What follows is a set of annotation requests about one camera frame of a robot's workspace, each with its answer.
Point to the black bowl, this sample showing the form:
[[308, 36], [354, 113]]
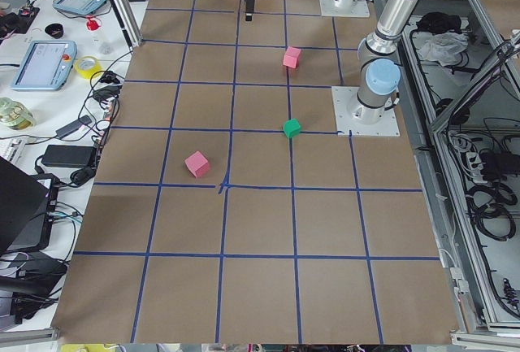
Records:
[[55, 30]]

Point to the green foam cube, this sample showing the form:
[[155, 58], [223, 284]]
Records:
[[291, 128]]

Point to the pink foam cube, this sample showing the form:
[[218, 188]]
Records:
[[291, 57], [197, 164]]

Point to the blue teach pendant near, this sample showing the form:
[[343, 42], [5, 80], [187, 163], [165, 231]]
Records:
[[45, 66]]

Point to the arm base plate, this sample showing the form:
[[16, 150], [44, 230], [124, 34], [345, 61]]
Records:
[[345, 8], [356, 120]]

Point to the black laptop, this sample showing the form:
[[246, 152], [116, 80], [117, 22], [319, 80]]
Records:
[[26, 204]]

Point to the pink foam cube far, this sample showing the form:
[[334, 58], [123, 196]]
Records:
[[291, 57]]

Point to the glass jar with lid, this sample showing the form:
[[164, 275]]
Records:
[[15, 115]]

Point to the white crumpled cloth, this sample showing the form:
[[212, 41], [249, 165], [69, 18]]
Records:
[[445, 49]]

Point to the yellow tape roll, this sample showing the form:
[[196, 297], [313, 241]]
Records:
[[87, 67]]

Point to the black power adapter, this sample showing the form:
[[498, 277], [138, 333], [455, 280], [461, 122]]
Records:
[[67, 156]]

